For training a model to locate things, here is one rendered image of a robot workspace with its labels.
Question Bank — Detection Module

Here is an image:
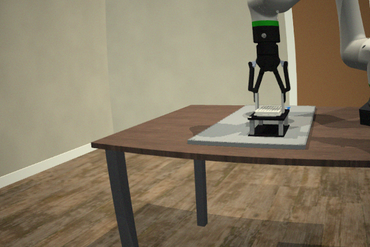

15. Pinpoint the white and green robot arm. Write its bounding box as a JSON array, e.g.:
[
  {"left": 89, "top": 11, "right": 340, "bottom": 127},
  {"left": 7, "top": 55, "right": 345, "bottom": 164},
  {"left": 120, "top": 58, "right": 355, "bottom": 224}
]
[{"left": 247, "top": 0, "right": 370, "bottom": 86}]

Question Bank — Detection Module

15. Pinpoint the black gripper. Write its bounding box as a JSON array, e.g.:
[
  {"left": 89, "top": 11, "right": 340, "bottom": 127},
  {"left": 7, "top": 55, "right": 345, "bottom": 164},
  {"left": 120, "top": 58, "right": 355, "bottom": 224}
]
[{"left": 248, "top": 45, "right": 291, "bottom": 113}]

